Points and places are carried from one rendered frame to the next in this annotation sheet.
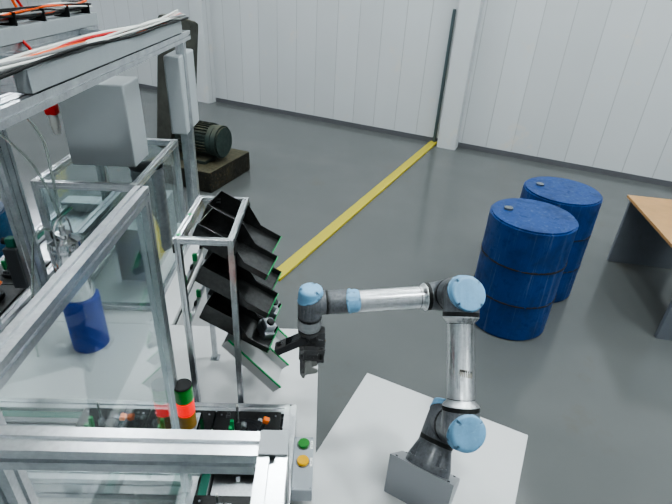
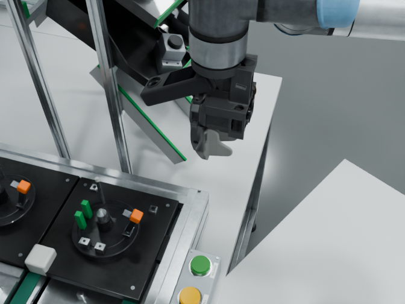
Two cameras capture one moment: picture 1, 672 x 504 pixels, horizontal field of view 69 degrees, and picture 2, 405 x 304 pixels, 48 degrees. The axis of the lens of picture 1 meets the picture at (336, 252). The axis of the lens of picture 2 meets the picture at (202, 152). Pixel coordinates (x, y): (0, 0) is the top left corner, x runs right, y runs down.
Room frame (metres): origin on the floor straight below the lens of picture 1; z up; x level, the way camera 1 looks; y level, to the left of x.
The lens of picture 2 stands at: (0.74, -0.07, 1.79)
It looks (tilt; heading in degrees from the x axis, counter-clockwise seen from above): 48 degrees down; 19
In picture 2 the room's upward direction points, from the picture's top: straight up
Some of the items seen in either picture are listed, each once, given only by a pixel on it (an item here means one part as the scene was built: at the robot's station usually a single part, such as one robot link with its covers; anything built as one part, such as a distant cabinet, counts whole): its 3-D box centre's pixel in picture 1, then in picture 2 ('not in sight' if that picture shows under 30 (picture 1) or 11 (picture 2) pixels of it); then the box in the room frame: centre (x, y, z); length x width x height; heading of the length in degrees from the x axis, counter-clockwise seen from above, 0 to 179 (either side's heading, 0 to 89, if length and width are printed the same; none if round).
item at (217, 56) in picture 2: (309, 322); (218, 40); (1.22, 0.07, 1.45); 0.08 x 0.08 x 0.05
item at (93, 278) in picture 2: (243, 429); (103, 221); (1.15, 0.28, 1.01); 0.24 x 0.24 x 0.13; 3
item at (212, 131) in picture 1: (194, 101); not in sight; (6.09, 1.87, 0.94); 1.11 x 1.10 x 1.88; 63
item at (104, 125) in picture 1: (122, 170); not in sight; (2.27, 1.09, 1.50); 0.38 x 0.21 x 0.88; 93
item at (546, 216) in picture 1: (534, 252); not in sight; (3.56, -1.65, 0.48); 1.30 x 0.80 x 0.96; 156
